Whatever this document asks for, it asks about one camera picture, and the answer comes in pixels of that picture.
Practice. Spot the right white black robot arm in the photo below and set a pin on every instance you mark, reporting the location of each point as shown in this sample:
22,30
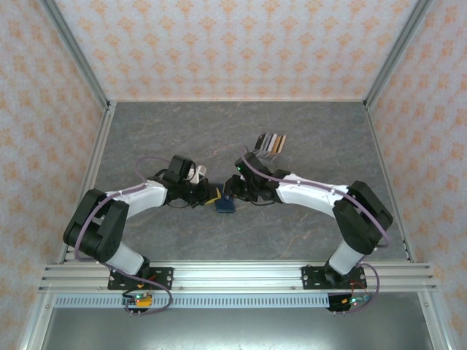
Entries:
310,193

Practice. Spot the blue card holder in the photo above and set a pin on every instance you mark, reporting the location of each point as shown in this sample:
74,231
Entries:
224,207

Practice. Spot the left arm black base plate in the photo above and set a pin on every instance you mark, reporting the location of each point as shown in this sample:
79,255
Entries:
164,277

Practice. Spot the aluminium side rail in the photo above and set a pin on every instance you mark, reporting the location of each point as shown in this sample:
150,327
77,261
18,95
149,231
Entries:
96,156
386,164

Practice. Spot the grey metal panel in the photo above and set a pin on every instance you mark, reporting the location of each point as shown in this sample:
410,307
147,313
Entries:
237,330

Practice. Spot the aluminium corner post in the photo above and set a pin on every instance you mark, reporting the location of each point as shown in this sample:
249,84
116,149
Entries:
78,58
396,54

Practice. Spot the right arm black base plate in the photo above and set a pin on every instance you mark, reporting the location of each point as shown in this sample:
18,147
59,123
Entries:
312,277

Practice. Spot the aluminium mounting rail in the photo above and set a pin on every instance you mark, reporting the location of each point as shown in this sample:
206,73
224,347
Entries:
237,275

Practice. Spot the white card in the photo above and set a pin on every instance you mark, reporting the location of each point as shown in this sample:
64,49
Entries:
269,140

